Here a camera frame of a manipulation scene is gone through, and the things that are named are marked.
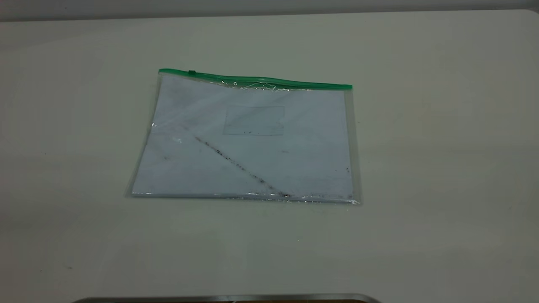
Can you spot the transparent bag with green zipper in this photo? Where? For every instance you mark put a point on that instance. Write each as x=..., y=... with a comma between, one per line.
x=252, y=84

